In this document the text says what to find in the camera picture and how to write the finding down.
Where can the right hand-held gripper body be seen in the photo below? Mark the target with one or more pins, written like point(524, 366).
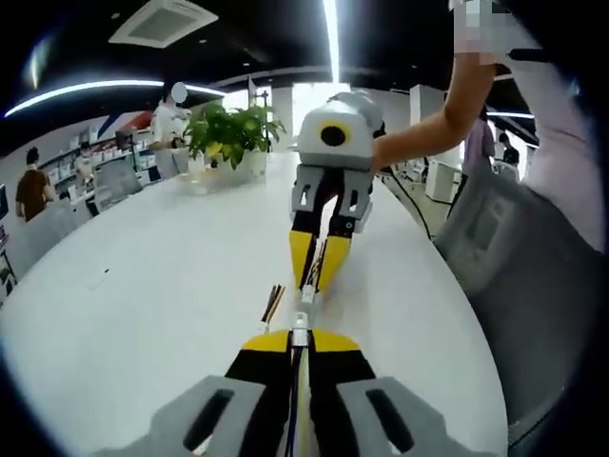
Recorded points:
point(333, 138)

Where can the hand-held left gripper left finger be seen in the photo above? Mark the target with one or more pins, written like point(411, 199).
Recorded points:
point(223, 409)

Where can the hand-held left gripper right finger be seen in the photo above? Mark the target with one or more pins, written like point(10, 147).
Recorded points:
point(380, 409)

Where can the white planter box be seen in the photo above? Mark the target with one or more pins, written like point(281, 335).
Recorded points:
point(223, 173)

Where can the white cabinet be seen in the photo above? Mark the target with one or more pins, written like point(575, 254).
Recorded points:
point(440, 181)

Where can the long ceiling light strip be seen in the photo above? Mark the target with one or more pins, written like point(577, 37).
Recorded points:
point(333, 38)

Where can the green potted plant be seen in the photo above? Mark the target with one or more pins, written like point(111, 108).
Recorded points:
point(228, 128)

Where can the grey mesh office chair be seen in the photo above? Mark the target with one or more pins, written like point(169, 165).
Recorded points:
point(116, 183)

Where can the ceiling air conditioner vent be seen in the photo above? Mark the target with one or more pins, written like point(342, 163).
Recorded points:
point(164, 21)

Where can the curved ceiling light strip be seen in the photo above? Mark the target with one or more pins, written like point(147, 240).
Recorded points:
point(85, 93)

